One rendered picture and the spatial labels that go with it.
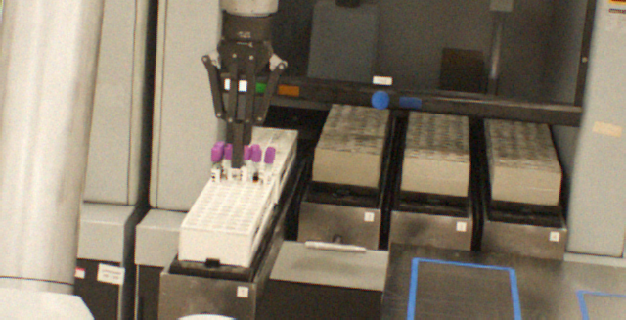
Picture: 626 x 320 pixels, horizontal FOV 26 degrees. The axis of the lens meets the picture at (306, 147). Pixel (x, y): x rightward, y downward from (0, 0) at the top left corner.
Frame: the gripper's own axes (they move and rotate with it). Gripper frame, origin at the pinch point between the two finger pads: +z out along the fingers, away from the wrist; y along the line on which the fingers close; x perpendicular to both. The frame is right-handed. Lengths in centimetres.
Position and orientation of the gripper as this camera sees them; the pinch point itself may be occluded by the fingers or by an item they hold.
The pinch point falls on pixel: (238, 144)
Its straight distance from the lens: 202.0
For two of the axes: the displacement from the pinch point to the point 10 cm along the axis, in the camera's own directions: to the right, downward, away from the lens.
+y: 9.9, 1.0, -0.8
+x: 1.0, -2.4, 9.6
